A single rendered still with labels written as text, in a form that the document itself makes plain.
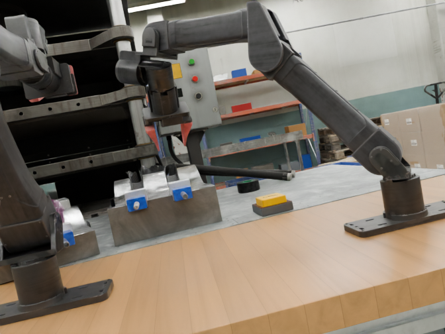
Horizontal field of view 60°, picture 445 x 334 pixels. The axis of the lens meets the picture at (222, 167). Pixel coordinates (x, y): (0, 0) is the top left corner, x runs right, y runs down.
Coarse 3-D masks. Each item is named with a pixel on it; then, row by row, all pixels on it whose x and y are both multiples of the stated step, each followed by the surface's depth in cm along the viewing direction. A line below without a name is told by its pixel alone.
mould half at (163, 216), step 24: (192, 168) 122; (120, 192) 113; (168, 192) 98; (192, 192) 92; (216, 192) 93; (120, 216) 89; (144, 216) 90; (168, 216) 91; (192, 216) 92; (216, 216) 93; (120, 240) 89
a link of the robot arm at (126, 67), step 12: (144, 36) 77; (156, 36) 77; (144, 48) 79; (156, 48) 77; (120, 60) 84; (132, 60) 83; (120, 72) 84; (132, 72) 82; (132, 84) 86; (144, 84) 85
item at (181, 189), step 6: (180, 180) 94; (186, 180) 93; (174, 186) 92; (180, 186) 92; (186, 186) 90; (174, 192) 88; (180, 192) 88; (186, 192) 89; (174, 198) 88; (180, 198) 88; (186, 198) 83
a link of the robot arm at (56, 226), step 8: (56, 216) 59; (56, 224) 58; (56, 232) 58; (56, 240) 57; (0, 248) 56; (40, 248) 59; (48, 248) 57; (56, 248) 56; (0, 256) 55; (8, 256) 57; (16, 256) 56; (24, 256) 55; (32, 256) 56; (40, 256) 56; (0, 264) 55; (8, 264) 55
